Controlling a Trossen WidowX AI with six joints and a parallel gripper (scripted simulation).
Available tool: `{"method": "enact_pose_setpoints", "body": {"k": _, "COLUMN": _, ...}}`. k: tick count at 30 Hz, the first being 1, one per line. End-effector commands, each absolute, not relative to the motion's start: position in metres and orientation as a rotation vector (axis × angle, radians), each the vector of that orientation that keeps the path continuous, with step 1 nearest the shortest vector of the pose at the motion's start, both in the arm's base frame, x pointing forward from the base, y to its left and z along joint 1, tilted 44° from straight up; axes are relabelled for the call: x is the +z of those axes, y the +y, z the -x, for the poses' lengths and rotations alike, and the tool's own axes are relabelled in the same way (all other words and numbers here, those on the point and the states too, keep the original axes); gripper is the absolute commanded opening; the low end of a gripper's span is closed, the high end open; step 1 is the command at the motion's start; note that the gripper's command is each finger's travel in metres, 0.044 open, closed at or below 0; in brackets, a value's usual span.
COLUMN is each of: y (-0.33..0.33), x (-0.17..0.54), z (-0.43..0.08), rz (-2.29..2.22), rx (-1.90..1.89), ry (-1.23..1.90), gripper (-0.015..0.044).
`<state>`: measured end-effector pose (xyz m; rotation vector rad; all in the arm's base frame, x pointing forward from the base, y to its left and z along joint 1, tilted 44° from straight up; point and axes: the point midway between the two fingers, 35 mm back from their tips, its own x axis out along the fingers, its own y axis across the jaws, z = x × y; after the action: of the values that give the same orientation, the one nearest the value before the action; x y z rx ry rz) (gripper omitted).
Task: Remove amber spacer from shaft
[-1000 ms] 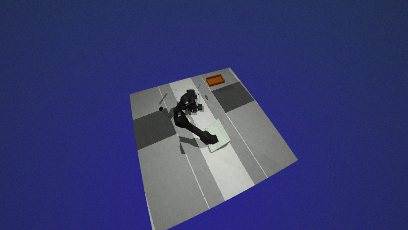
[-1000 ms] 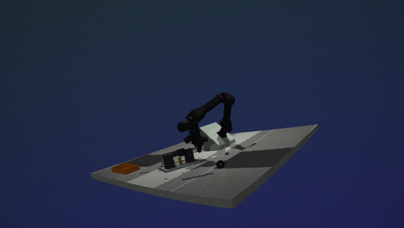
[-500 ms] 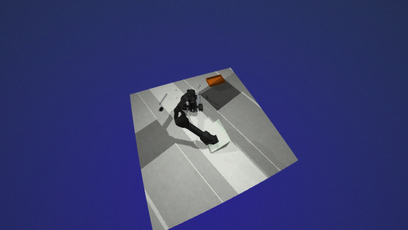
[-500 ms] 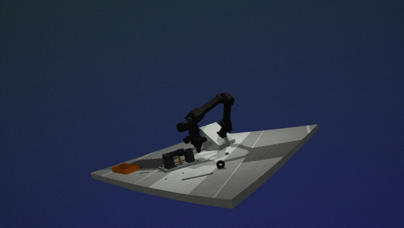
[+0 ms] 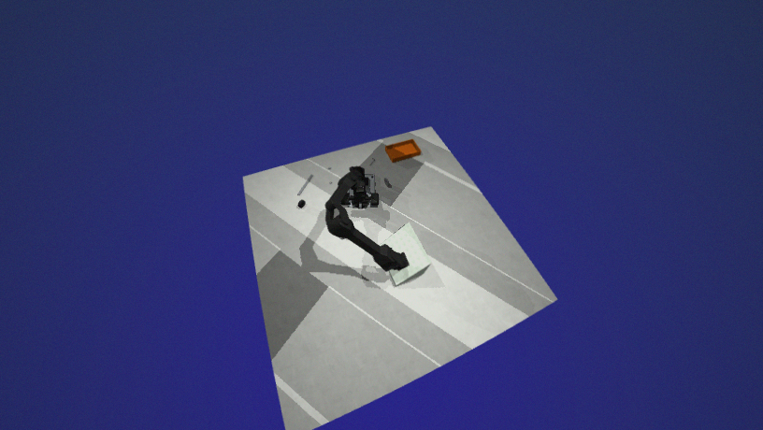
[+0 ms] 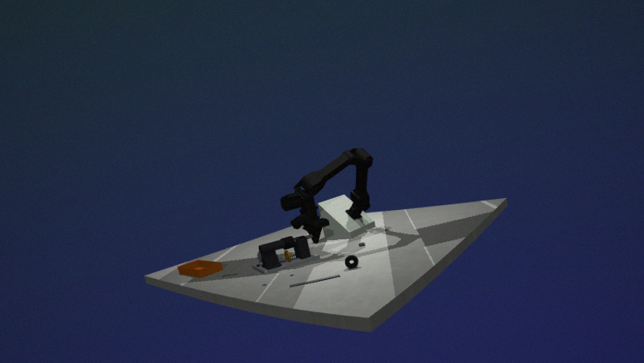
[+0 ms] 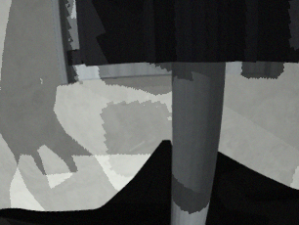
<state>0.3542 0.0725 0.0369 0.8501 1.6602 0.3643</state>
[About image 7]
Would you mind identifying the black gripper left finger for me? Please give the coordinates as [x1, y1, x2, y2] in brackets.
[0, 140, 173, 225]

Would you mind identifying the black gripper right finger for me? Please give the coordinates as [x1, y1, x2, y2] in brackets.
[204, 152, 299, 225]

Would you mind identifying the grey metal shaft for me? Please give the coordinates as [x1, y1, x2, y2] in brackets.
[170, 62, 226, 225]

